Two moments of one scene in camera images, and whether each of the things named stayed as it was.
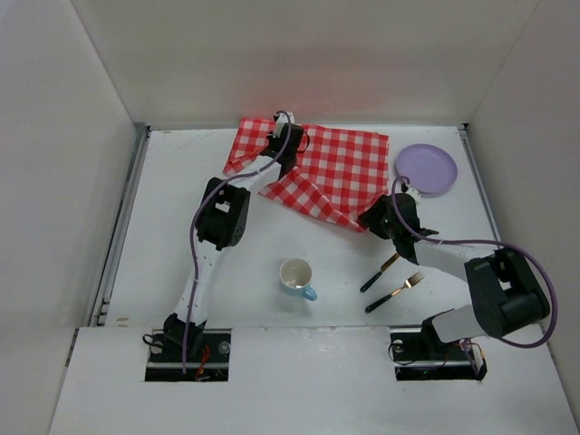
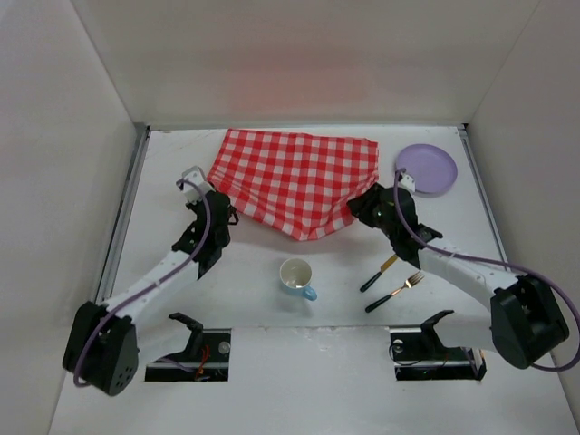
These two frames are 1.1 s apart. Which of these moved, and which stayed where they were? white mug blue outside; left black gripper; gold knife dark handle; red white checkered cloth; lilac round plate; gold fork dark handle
Moved: left black gripper; red white checkered cloth
Stayed: white mug blue outside; gold knife dark handle; gold fork dark handle; lilac round plate
